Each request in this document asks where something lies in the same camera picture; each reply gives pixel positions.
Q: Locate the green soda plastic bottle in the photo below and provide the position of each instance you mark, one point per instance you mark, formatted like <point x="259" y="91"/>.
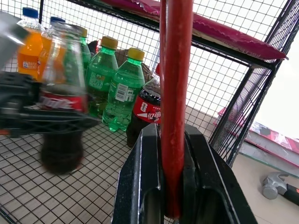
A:
<point x="85" y="53"/>
<point x="123" y="77"/>
<point x="100" y="70"/>

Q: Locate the grey book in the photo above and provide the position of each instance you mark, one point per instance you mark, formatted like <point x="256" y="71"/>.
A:
<point x="268" y="164"/>

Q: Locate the plastic cola bottle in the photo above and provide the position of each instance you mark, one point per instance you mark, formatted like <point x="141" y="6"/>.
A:
<point x="144" y="109"/>

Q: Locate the glass cola bottle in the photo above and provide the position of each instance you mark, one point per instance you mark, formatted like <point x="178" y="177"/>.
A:
<point x="60" y="151"/>

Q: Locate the orange soda plastic bottle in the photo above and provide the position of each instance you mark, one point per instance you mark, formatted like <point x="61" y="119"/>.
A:
<point x="29" y="51"/>
<point x="46" y="46"/>

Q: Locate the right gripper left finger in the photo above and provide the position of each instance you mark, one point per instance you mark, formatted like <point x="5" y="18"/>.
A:
<point x="137" y="177"/>

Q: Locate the red bottle opener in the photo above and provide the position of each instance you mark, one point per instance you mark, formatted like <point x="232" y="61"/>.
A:
<point x="175" y="93"/>

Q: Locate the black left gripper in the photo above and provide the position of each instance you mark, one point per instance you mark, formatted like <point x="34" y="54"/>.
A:
<point x="14" y="93"/>

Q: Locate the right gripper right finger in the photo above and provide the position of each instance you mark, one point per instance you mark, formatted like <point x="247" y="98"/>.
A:
<point x="210" y="186"/>

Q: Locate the pink cover book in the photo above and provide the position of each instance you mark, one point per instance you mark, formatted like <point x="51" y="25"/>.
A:
<point x="280" y="137"/>

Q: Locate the pink chips bag with barcode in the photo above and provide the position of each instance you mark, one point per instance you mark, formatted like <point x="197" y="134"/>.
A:
<point x="233" y="37"/>

